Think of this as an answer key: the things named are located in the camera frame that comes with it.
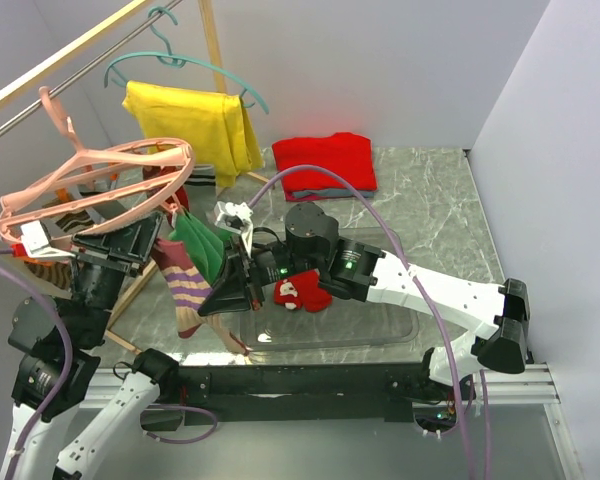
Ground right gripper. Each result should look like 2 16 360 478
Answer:
198 235 323 318

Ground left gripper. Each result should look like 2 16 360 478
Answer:
71 207 164 343

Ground purple striped beige sock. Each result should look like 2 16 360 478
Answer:
151 238 249 356

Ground red christmas sock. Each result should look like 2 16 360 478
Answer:
274 270 333 313

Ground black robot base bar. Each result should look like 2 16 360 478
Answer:
158 363 454 423

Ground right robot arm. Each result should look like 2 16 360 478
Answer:
199 202 530 399

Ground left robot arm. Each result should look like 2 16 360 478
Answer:
0 213 180 479

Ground pink round clip hanger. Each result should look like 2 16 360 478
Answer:
0 87 195 243

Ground teal plastic hanger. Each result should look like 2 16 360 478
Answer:
103 25 270 115

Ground green cloth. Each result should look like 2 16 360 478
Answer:
169 210 231 285

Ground clear plastic tray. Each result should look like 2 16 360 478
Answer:
233 227 420 352

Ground grey folded shirt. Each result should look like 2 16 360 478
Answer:
281 170 378 202

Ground yellow cloth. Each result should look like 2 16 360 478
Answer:
123 81 264 187

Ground red folded shirt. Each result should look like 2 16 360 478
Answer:
272 132 376 177

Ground metal hanging rod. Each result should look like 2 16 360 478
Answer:
0 1 165 110

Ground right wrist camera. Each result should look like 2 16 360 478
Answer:
214 201 254 260

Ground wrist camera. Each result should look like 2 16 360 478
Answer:
214 201 254 260
11 220 75 263

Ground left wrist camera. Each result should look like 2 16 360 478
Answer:
11 220 75 263

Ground wooden clothes rack frame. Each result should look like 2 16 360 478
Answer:
0 0 276 356

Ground aluminium rail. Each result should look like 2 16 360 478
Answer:
79 363 561 410

